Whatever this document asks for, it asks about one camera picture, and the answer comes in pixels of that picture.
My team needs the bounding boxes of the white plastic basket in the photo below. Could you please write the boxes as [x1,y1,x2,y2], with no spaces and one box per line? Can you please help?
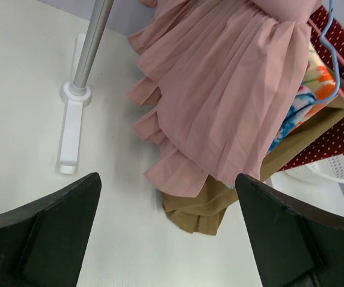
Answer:
[285,155,344,185]

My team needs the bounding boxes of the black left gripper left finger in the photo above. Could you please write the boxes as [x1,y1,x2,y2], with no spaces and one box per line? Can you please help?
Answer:
[0,173,102,286]

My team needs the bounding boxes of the tan brown skirt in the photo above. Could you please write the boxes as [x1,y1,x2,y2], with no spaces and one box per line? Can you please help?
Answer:
[162,99,344,236]

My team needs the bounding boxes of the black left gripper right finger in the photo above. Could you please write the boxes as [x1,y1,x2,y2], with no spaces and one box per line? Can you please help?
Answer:
[235,174,344,286]

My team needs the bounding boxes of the blue wire hanger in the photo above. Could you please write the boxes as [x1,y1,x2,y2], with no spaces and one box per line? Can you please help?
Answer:
[315,0,340,105]

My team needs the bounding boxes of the blue floral skirt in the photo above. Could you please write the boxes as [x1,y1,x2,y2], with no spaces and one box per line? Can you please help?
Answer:
[268,86,317,153]

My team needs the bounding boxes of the orange tulip floral skirt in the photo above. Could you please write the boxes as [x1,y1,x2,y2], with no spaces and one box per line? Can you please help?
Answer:
[298,43,336,123]

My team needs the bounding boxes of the red polka dot skirt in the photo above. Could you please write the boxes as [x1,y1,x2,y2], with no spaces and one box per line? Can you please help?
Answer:
[281,20,344,170]

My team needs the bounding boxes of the white clothes rack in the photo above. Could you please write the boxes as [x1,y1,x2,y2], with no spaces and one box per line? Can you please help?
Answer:
[57,0,113,175]

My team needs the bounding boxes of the pink pleated skirt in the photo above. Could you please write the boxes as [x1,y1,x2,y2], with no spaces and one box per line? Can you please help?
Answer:
[128,0,321,197]

